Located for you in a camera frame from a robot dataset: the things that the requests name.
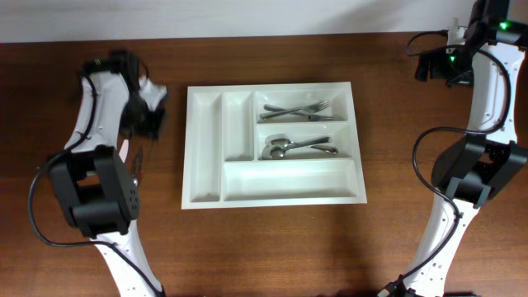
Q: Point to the pink plastic knife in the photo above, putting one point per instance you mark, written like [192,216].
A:
[124,149]

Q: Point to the small steel teaspoon dark handle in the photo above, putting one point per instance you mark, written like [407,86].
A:
[136,169]

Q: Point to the white plastic cutlery tray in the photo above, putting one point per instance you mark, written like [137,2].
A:
[223,165]

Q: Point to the steel fork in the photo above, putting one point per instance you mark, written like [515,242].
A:
[311,109]
[310,117]

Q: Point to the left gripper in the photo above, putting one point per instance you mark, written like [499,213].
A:
[153,132]

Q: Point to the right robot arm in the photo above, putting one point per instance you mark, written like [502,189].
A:
[485,55]

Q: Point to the large steel spoon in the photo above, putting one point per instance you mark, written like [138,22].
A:
[278,148]
[322,147]

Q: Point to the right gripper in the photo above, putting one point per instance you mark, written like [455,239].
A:
[438,57]

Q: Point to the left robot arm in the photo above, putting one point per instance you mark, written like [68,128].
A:
[98,194]

